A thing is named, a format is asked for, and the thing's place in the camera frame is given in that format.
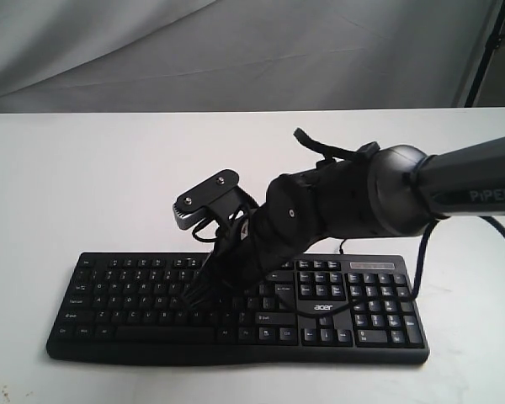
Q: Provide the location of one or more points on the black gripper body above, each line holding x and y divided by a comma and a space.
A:
241, 258

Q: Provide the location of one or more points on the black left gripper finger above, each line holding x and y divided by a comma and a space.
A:
213, 286

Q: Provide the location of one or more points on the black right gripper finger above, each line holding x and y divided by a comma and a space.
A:
195, 294

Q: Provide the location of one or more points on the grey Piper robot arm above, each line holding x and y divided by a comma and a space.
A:
371, 192

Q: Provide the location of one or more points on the black acer keyboard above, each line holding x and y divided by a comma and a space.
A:
123, 308

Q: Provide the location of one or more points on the grey backdrop cloth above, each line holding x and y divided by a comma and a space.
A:
222, 56

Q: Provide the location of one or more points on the black stand pole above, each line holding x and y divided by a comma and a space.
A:
488, 86

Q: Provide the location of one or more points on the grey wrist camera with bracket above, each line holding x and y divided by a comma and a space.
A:
215, 199

